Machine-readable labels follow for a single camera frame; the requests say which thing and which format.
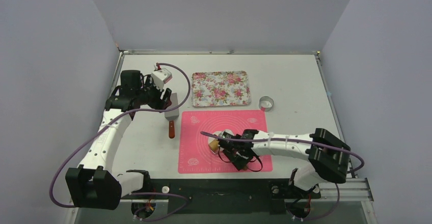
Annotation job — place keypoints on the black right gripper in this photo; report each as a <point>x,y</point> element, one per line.
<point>228,147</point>

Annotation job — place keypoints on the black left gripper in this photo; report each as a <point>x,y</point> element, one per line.
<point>159,103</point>

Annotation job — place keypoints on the white dough lump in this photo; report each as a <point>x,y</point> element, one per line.
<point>215,145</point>

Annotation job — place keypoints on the round metal dough cutter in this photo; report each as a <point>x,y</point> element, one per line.
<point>266,103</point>

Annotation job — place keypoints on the wooden rolling pin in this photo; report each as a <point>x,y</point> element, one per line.
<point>230,156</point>

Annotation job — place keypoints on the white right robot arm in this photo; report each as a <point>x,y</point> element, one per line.
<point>326,156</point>

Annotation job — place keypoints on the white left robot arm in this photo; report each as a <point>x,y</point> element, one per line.
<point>93,184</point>

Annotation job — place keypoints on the pink silicone baking mat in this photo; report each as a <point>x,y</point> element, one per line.
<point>195,156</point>

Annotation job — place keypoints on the floral rectangular tray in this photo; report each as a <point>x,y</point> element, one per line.
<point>220,88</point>

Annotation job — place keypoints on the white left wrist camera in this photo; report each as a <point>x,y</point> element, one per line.
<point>160,78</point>

